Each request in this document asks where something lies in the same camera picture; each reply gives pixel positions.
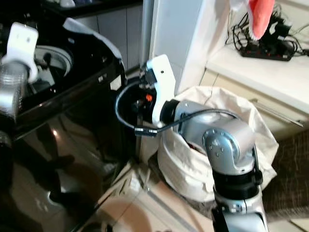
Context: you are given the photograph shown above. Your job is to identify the black top-load washing machine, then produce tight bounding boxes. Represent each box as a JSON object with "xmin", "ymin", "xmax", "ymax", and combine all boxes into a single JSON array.
[{"xmin": 0, "ymin": 10, "xmax": 127, "ymax": 232}]

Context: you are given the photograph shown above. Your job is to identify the grey vertical pipe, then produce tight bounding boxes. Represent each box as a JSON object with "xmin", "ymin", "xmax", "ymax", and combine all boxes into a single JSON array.
[{"xmin": 139, "ymin": 0, "xmax": 156, "ymax": 66}]

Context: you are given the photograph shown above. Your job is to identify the white cloth laundry bag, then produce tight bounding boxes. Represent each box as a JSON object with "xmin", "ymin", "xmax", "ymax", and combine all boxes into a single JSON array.
[{"xmin": 156, "ymin": 86, "xmax": 279, "ymax": 203}]

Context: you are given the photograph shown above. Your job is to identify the white cabinet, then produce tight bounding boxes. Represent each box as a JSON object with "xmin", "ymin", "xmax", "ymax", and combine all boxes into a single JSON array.
[{"xmin": 138, "ymin": 0, "xmax": 309, "ymax": 165}]

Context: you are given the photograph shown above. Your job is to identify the black power strip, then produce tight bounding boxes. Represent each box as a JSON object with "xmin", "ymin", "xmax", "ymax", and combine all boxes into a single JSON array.
[{"xmin": 239, "ymin": 40, "xmax": 296, "ymax": 62}]

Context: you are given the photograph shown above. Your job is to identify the pink hanging cloth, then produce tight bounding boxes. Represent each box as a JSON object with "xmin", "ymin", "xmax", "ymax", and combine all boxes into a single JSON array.
[{"xmin": 245, "ymin": 0, "xmax": 276, "ymax": 41}]

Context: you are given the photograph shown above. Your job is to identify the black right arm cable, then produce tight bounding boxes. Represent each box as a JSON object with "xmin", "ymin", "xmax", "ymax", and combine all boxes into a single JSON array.
[{"xmin": 114, "ymin": 80, "xmax": 243, "ymax": 137}]

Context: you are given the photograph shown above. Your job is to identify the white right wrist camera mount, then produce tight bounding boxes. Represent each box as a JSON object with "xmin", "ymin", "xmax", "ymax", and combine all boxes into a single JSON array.
[{"xmin": 145, "ymin": 54, "xmax": 177, "ymax": 128}]

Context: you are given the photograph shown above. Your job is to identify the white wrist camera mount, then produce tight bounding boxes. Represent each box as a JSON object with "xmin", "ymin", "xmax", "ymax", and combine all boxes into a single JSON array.
[
  {"xmin": 2, "ymin": 22, "xmax": 41, "ymax": 84},
  {"xmin": 145, "ymin": 54, "xmax": 177, "ymax": 128}
]

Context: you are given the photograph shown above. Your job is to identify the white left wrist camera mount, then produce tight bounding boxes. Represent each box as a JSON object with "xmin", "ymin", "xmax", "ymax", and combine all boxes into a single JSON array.
[{"xmin": 2, "ymin": 22, "xmax": 41, "ymax": 84}]

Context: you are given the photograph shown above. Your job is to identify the tangled black power cables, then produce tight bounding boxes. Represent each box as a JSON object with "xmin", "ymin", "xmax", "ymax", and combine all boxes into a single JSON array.
[{"xmin": 231, "ymin": 9, "xmax": 309, "ymax": 56}]

